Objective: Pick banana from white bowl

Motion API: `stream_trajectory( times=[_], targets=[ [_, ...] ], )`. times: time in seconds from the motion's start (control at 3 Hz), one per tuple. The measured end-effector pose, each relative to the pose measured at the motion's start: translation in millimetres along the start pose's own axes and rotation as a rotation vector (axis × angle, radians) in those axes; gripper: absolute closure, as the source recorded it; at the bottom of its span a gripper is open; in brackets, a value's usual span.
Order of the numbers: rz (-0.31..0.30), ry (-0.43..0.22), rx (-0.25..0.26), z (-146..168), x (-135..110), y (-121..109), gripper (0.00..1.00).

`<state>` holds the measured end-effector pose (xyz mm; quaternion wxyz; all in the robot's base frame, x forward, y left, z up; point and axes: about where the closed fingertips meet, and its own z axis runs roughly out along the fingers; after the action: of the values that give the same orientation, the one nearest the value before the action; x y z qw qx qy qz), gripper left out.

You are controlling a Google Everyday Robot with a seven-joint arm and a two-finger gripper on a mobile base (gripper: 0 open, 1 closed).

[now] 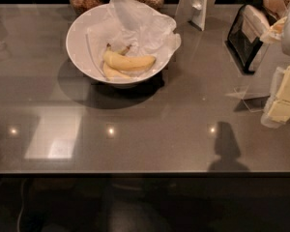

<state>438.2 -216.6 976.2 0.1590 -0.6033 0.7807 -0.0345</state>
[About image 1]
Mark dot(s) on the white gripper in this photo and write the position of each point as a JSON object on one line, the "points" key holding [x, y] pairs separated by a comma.
{"points": [[279, 111]]}

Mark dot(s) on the yellow banana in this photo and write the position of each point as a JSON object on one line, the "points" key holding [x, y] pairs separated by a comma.
{"points": [[112, 73], [127, 63]]}

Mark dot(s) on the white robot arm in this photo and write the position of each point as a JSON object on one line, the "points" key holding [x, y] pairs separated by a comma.
{"points": [[285, 41]]}

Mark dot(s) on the white ceramic bowl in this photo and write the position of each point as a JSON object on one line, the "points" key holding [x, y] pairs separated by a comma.
{"points": [[78, 50]]}

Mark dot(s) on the clear acrylic sign holder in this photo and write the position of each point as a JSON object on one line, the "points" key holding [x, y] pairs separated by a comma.
{"points": [[248, 100]]}

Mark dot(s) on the black metal rack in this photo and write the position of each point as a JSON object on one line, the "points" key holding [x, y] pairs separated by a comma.
{"points": [[243, 39]]}

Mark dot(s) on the brown paper bag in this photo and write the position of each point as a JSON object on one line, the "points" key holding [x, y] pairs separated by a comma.
{"points": [[276, 8]]}

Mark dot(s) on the white paper sheet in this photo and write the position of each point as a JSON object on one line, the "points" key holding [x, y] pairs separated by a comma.
{"points": [[130, 41]]}

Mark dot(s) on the white stand post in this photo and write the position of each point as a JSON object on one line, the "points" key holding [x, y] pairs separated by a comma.
{"points": [[193, 11]]}

